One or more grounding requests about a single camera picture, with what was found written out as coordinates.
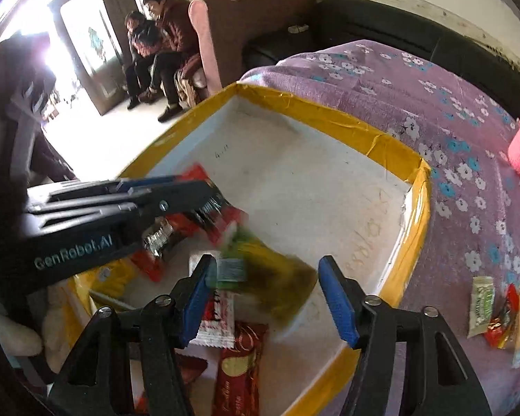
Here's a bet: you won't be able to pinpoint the white packet red print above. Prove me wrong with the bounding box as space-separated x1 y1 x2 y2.
188 253 237 349

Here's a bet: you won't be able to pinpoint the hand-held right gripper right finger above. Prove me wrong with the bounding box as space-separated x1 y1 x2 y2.
318 255 492 416

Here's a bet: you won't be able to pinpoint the red packet silver ends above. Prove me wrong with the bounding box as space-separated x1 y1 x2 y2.
130 162 250 282

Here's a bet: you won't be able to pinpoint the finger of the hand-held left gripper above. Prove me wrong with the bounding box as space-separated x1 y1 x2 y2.
26 180 226 243
47 174 189 203

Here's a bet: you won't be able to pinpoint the purple floral blanket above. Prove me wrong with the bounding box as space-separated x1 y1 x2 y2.
238 40 520 416

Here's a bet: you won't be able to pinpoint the green yellow snack packet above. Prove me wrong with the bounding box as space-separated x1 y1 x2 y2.
214 221 319 326

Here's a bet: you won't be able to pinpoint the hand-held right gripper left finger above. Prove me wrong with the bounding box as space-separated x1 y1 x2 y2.
47 253 218 416

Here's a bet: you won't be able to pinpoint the cream packet green label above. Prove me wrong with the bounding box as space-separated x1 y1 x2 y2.
467 275 495 339

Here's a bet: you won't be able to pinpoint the small red packet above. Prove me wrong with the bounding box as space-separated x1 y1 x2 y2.
485 284 520 349

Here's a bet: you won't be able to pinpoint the white foam box yellow tape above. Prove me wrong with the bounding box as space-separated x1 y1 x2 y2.
67 81 434 416

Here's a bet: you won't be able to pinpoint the wooden glass door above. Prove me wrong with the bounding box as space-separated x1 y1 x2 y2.
47 0 135 115

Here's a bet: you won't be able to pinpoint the black sofa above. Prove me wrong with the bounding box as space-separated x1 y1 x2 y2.
243 0 520 109

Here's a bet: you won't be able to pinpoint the long red gold packet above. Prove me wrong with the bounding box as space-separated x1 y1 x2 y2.
211 321 269 416

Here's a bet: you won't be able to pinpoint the brown armchair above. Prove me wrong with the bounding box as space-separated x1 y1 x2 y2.
173 0 317 109

